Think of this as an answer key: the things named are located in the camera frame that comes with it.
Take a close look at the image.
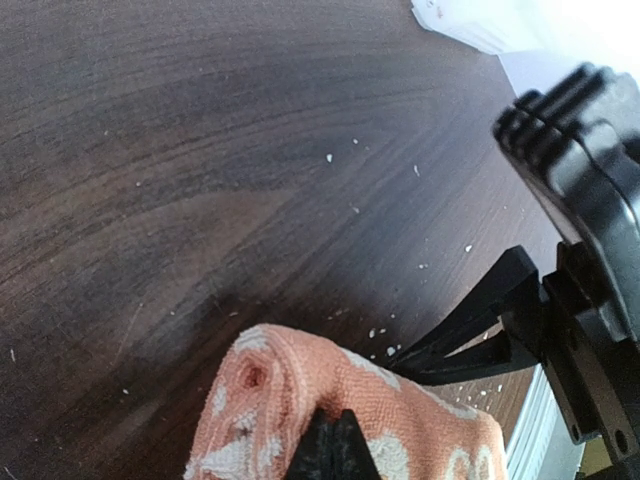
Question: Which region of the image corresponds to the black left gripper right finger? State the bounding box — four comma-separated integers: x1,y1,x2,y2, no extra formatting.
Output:
333,410,381,480

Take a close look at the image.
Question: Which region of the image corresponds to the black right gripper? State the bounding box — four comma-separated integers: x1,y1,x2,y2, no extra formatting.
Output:
389,63,639,463

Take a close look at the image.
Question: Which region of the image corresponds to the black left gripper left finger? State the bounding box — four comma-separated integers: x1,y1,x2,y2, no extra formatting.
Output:
287,409,334,480

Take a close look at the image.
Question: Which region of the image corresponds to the orange bunny towel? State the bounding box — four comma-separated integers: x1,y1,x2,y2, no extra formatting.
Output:
184,324,508,479

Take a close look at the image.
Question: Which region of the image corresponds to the white perforated plastic basket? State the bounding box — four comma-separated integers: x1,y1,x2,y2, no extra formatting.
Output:
411,0,542,55

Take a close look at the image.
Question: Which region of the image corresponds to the front aluminium rail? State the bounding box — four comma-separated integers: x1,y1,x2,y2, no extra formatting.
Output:
506,366,584,480

